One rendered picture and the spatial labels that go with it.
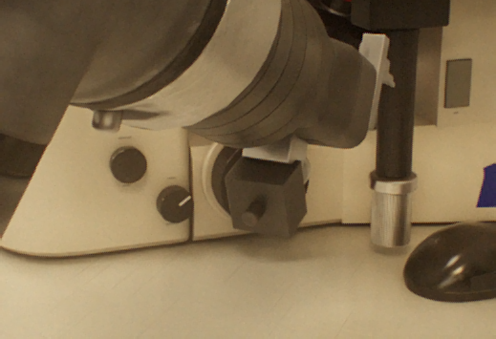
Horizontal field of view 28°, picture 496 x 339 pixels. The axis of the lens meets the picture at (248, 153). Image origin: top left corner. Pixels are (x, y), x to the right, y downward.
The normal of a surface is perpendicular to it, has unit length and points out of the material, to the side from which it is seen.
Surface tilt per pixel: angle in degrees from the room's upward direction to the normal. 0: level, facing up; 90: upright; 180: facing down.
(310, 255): 0
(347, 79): 82
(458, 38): 90
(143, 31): 118
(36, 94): 105
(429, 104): 90
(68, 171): 90
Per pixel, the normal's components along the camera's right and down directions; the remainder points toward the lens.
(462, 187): 0.11, 0.12
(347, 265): 0.00, -0.96
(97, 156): 0.33, 0.27
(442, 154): 0.23, -0.43
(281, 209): -0.41, 0.53
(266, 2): 0.90, 0.11
